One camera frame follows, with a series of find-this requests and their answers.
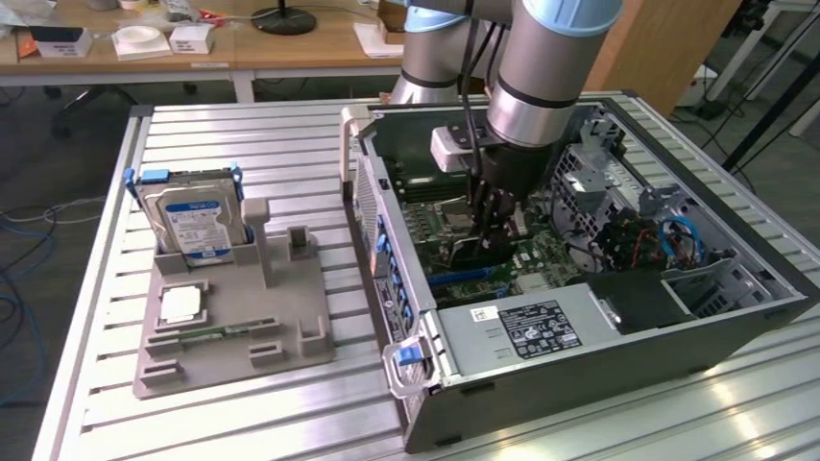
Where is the hard disk with blue caddy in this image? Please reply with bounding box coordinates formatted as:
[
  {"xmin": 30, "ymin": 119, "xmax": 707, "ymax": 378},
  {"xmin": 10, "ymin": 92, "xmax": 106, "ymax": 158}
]
[{"xmin": 122, "ymin": 162, "xmax": 258, "ymax": 269}]

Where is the metal disk bay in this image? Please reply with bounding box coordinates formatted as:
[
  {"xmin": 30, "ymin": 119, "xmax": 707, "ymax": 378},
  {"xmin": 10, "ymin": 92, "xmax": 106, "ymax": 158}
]
[{"xmin": 659, "ymin": 258, "xmax": 776, "ymax": 321}]

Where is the brown cardboard box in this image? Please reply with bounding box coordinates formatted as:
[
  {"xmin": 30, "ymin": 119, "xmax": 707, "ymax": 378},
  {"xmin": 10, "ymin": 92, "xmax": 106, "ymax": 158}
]
[{"xmin": 376, "ymin": 0, "xmax": 411, "ymax": 34}]

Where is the black round lamp base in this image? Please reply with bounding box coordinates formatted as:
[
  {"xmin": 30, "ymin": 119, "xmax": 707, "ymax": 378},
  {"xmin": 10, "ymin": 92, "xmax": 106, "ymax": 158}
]
[{"xmin": 250, "ymin": 0, "xmax": 319, "ymax": 36}]

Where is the black plastic shroud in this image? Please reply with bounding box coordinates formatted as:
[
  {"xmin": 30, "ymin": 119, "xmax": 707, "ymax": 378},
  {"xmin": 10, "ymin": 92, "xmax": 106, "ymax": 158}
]
[{"xmin": 586, "ymin": 266, "xmax": 698, "ymax": 335}]

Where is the white box with round hollow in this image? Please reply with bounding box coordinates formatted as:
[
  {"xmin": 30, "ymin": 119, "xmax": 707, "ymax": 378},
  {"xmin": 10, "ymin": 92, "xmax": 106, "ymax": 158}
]
[{"xmin": 112, "ymin": 26, "xmax": 175, "ymax": 61}]

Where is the graphics card with metal bracket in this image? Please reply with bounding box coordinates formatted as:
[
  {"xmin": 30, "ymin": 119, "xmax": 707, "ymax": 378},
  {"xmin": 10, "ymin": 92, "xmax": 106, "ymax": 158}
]
[{"xmin": 415, "ymin": 230, "xmax": 520, "ymax": 273}]

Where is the blue expansion slot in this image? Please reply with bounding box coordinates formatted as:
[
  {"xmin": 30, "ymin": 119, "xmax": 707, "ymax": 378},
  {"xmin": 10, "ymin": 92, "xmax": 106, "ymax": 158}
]
[{"xmin": 427, "ymin": 267, "xmax": 495, "ymax": 288}]

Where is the green motherboard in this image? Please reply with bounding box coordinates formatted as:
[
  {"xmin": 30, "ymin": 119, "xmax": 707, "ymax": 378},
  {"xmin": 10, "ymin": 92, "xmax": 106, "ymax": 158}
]
[{"xmin": 383, "ymin": 167, "xmax": 591, "ymax": 308}]

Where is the silver CPU chip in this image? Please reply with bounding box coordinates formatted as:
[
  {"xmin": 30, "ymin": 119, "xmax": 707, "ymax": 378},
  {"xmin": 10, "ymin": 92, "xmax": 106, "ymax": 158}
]
[{"xmin": 159, "ymin": 287, "xmax": 204, "ymax": 324}]

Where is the grey power supply unit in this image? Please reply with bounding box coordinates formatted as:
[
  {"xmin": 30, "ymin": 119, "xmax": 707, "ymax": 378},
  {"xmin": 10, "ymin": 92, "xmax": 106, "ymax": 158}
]
[{"xmin": 435, "ymin": 282, "xmax": 623, "ymax": 376}]

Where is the white table frame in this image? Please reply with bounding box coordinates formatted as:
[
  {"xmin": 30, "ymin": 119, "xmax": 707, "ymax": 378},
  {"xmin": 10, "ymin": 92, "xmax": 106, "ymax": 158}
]
[{"xmin": 675, "ymin": 0, "xmax": 820, "ymax": 138}]

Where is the grey plastic parts rack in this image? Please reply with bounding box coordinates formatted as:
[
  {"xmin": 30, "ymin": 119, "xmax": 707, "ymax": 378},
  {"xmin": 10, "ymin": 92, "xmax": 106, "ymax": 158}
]
[{"xmin": 132, "ymin": 196, "xmax": 340, "ymax": 400}]

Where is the blue data wire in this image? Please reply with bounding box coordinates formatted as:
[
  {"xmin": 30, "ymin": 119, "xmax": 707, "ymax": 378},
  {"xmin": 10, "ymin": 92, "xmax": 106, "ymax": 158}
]
[{"xmin": 659, "ymin": 215, "xmax": 706, "ymax": 265}]

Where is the blue floor cable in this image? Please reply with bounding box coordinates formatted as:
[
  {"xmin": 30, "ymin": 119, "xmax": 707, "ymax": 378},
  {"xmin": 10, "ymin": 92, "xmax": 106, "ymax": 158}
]
[{"xmin": 0, "ymin": 210, "xmax": 63, "ymax": 409}]

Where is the green RAM stick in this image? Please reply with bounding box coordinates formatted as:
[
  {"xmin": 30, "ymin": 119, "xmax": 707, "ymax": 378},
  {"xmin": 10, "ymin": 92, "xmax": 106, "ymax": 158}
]
[{"xmin": 178, "ymin": 322, "xmax": 258, "ymax": 343}]

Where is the small white labelled box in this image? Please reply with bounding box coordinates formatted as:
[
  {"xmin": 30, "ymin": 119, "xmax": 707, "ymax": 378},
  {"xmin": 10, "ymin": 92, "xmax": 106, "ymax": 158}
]
[{"xmin": 168, "ymin": 24, "xmax": 216, "ymax": 55}]

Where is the wooden desk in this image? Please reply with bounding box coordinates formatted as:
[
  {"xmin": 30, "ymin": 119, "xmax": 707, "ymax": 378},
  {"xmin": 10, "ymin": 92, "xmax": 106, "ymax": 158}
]
[{"xmin": 0, "ymin": 0, "xmax": 584, "ymax": 90}]

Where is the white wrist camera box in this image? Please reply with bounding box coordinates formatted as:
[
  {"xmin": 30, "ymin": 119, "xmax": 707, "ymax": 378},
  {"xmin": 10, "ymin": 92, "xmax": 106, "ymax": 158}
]
[{"xmin": 428, "ymin": 125, "xmax": 488, "ymax": 173}]

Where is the open black PC case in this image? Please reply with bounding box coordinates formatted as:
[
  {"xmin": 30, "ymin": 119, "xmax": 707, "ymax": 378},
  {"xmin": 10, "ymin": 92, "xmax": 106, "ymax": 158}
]
[{"xmin": 338, "ymin": 90, "xmax": 820, "ymax": 455}]

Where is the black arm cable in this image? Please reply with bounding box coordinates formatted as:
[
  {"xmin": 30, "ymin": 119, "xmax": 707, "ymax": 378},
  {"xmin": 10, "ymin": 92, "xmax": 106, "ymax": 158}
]
[{"xmin": 459, "ymin": 0, "xmax": 508, "ymax": 193}]

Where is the wooden cabinet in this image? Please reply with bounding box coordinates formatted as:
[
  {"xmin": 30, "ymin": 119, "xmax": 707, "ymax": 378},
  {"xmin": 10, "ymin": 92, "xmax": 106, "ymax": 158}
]
[{"xmin": 579, "ymin": 0, "xmax": 744, "ymax": 116}]

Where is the CPU socket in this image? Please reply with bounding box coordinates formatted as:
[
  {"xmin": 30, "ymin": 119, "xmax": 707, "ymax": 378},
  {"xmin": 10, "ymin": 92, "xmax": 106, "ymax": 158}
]
[{"xmin": 435, "ymin": 199, "xmax": 479, "ymax": 231}]

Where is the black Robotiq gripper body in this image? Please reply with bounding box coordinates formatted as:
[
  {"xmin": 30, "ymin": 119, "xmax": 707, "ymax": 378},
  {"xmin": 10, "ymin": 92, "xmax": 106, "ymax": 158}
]
[{"xmin": 476, "ymin": 141, "xmax": 554, "ymax": 203}]

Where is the flat white box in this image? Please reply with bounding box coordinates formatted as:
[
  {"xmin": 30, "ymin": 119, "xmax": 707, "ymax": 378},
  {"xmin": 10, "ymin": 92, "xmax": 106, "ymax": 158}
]
[{"xmin": 352, "ymin": 22, "xmax": 407, "ymax": 59}]

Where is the white box with black lid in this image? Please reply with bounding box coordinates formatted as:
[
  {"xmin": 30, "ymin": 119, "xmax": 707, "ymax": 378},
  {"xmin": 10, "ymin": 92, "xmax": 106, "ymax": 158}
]
[{"xmin": 30, "ymin": 26, "xmax": 92, "ymax": 59}]

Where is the black office chair base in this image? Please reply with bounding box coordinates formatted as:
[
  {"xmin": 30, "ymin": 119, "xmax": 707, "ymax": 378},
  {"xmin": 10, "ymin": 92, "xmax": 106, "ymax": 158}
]
[{"xmin": 48, "ymin": 85, "xmax": 140, "ymax": 140}]

